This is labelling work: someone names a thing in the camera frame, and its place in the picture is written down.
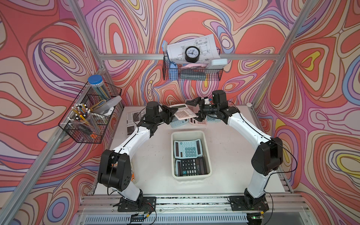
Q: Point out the white rounded device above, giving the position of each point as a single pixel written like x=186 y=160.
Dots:
x=218 y=63

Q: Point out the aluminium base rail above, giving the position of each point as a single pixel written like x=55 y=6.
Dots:
x=211 y=209

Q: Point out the black wire basket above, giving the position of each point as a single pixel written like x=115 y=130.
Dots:
x=90 y=98
x=176 y=72

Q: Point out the pink calculator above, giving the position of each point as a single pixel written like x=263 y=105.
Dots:
x=193 y=121
x=183 y=112

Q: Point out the light blue calculator front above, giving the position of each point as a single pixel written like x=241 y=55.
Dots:
x=178 y=169

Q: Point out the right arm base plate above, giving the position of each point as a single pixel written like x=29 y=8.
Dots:
x=248 y=203

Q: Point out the black round clock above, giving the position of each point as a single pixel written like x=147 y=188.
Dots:
x=192 y=54

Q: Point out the white paper drawing sheet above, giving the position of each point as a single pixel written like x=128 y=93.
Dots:
x=206 y=45

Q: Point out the white plastic storage box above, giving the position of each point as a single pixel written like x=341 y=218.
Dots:
x=192 y=135

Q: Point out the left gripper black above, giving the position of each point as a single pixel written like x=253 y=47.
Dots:
x=168 y=113

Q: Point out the black wire basket back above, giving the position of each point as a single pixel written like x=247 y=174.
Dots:
x=176 y=72

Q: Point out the black calculator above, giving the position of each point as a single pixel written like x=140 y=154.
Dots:
x=193 y=167

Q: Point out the black wire basket left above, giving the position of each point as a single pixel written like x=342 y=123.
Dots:
x=90 y=98

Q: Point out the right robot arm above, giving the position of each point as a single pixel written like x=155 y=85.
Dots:
x=268 y=151

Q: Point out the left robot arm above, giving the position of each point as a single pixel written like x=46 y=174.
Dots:
x=115 y=165

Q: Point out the light blue calculator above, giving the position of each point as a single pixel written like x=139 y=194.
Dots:
x=178 y=169
x=187 y=149
x=175 y=123
x=212 y=118

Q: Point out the white stapler in basket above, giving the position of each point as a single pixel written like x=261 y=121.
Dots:
x=108 y=107

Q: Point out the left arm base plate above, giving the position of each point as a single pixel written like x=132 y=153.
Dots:
x=143 y=204

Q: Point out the pink calculator back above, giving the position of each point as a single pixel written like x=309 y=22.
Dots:
x=193 y=121

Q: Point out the clear cup of pencils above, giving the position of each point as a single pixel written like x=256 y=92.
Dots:
x=82 y=118

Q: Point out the blue lid pencil jar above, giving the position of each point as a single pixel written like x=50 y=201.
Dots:
x=98 y=85

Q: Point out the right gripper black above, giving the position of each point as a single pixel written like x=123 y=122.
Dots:
x=202 y=116

